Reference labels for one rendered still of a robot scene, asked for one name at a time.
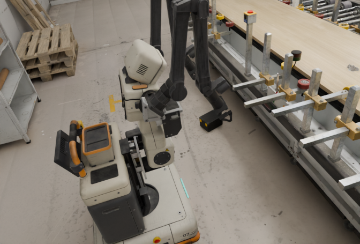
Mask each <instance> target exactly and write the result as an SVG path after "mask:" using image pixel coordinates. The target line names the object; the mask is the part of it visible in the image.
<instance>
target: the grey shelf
mask: <svg viewBox="0 0 360 244"><path fill-rule="evenodd" d="M0 28H1V29H0V38H2V39H3V42H2V44H1V45H0V72H1V70H2V69H3V68H7V69H8V70H9V74H8V76H7V78H6V80H5V82H4V84H3V86H2V89H1V90H0V144H4V143H8V142H12V141H17V140H20V139H24V140H25V142H26V144H29V143H31V140H30V139H29V137H28V136H27V134H26V132H27V128H28V123H29V120H30V118H31V116H32V112H33V109H34V105H35V102H36V99H37V101H38V102H41V99H40V97H39V95H38V93H37V91H36V89H35V88H34V86H33V84H32V82H31V80H30V78H29V76H28V74H27V72H26V70H25V68H24V66H23V64H22V62H21V60H20V58H19V56H18V54H17V52H16V50H15V48H14V46H13V44H12V43H11V41H10V39H9V37H8V35H7V33H6V31H5V29H4V27H3V25H2V23H1V21H0ZM4 36H5V37H4ZM5 38H6V39H5ZM19 65H20V66H19Z"/></svg>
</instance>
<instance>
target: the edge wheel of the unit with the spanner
mask: <svg viewBox="0 0 360 244"><path fill-rule="evenodd" d="M309 85H310V80H308V79H300V80H299V81H298V83H297V86H298V87H299V88H300V89H303V90H307V89H309Z"/></svg>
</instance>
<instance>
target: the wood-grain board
mask: <svg viewBox="0 0 360 244"><path fill-rule="evenodd" d="M209 7H210V8H212V5H211V0H209ZM249 10H252V11H254V12H256V13H257V20H256V23H253V33H252V38H253V39H254V40H255V41H257V42H258V43H259V44H261V45H262V46H264V35H265V33H267V32H270V33H271V34H272V40H271V52H272V53H273V54H274V55H276V56H277V57H278V58H280V59H282V60H283V61H284V57H285V54H287V53H291V51H292V50H300V51H301V52H302V55H301V60H300V61H296V64H295V66H294V67H293V68H294V69H295V70H297V71H298V72H299V73H301V74H302V75H303V76H305V77H306V78H307V79H309V80H311V74H312V70H313V69H316V68H319V69H320V70H322V75H321V80H320V84H319V87H320V88H321V89H323V90H324V91H325V92H327V93H328V94H332V93H336V92H338V91H342V90H343V88H344V87H347V86H350V85H358V86H359V87H360V35H358V34H356V33H353V32H351V31H349V30H346V29H344V28H342V27H339V26H337V25H334V24H332V23H329V22H327V21H325V20H323V19H320V18H318V17H316V16H313V15H311V14H309V13H306V12H304V11H302V10H299V9H297V8H295V7H292V6H290V5H288V4H285V3H283V2H280V1H278V0H216V12H217V13H218V14H223V15H224V18H225V19H226V20H228V21H233V22H234V25H235V26H236V27H237V28H239V29H240V30H241V31H243V32H244V33H245V34H246V23H245V22H244V12H248V11H249ZM349 64H351V65H354V66H355V67H358V68H359V71H354V72H352V71H349V70H348V68H347V66H348V65H349Z"/></svg>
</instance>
